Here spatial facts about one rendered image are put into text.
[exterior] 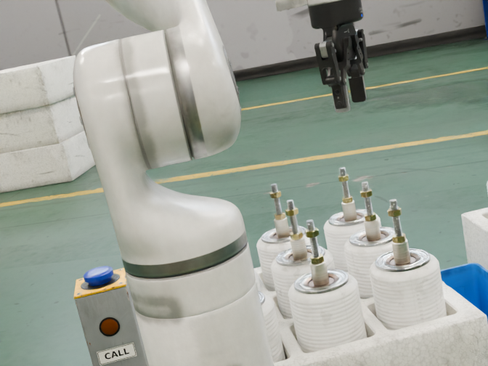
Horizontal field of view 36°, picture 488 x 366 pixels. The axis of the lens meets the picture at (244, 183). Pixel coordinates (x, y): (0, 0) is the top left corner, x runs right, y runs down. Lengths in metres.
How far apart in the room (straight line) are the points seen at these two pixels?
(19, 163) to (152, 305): 3.09
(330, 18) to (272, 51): 5.06
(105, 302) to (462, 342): 0.47
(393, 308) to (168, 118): 0.62
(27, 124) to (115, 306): 2.57
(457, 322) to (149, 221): 0.62
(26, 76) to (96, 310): 2.54
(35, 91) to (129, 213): 2.99
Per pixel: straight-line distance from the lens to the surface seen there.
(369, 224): 1.15
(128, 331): 1.03
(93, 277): 1.02
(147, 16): 0.61
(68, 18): 6.63
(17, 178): 3.62
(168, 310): 0.52
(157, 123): 0.48
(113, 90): 0.48
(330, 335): 1.01
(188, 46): 0.49
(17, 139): 3.58
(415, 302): 1.04
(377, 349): 1.01
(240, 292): 0.53
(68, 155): 3.52
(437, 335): 1.03
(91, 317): 1.02
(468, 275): 1.38
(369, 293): 1.15
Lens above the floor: 0.64
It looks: 14 degrees down
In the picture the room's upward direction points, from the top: 12 degrees counter-clockwise
